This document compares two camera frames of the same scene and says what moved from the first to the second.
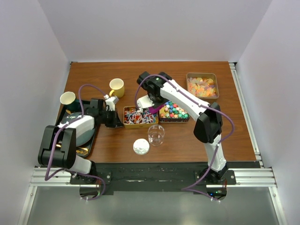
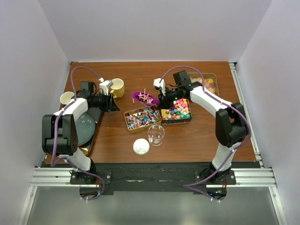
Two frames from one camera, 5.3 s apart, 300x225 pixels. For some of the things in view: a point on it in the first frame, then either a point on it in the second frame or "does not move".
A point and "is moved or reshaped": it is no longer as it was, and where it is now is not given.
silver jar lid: [141, 146] does not move
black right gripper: [157, 103] to [164, 103]
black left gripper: [116, 122] to [109, 105]
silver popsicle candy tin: [203, 85] does not move
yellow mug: [117, 85] does not move
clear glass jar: [156, 133] does not move
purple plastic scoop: [154, 109] is moved or reshaped
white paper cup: [67, 97] does not move
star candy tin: [171, 112] does not move
